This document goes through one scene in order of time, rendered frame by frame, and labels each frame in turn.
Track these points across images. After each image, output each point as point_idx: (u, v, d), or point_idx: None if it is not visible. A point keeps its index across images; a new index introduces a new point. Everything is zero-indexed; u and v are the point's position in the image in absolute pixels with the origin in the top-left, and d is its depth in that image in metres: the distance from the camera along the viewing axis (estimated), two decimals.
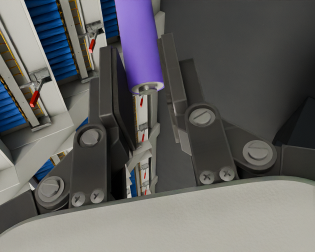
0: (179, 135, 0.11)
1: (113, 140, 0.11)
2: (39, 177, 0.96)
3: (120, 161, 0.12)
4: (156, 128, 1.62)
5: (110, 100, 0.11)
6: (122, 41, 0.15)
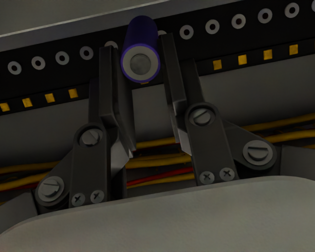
0: (179, 135, 0.11)
1: (113, 140, 0.11)
2: None
3: (120, 161, 0.12)
4: None
5: (110, 100, 0.11)
6: None
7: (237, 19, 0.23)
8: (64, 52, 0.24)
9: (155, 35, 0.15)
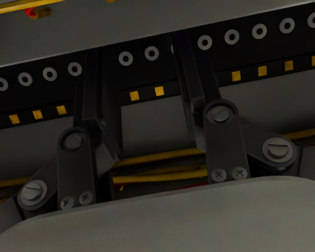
0: (195, 133, 0.11)
1: (96, 144, 0.11)
2: None
3: (105, 164, 0.12)
4: None
5: (94, 104, 0.11)
6: None
7: (258, 29, 0.22)
8: (77, 63, 0.24)
9: None
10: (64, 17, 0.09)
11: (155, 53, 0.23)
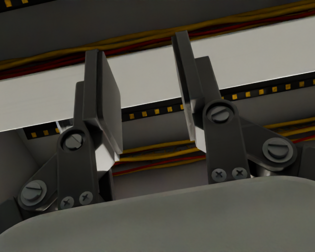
0: (195, 133, 0.11)
1: (96, 144, 0.11)
2: None
3: (105, 164, 0.12)
4: None
5: (94, 104, 0.11)
6: None
7: None
8: None
9: None
10: None
11: None
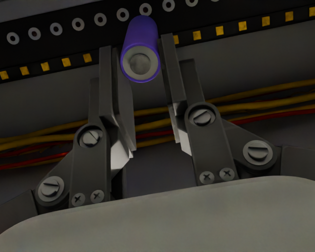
0: (179, 135, 0.11)
1: (113, 140, 0.11)
2: None
3: (120, 161, 0.12)
4: None
5: (110, 100, 0.11)
6: None
7: (167, 2, 0.26)
8: (14, 33, 0.27)
9: None
10: None
11: (81, 24, 0.27)
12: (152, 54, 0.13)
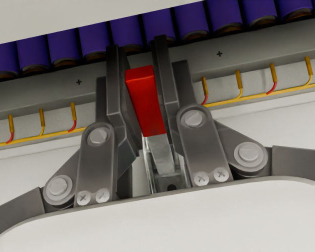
0: (171, 137, 0.11)
1: (120, 139, 0.11)
2: None
3: (127, 160, 0.12)
4: None
5: (118, 98, 0.11)
6: None
7: None
8: None
9: None
10: None
11: None
12: None
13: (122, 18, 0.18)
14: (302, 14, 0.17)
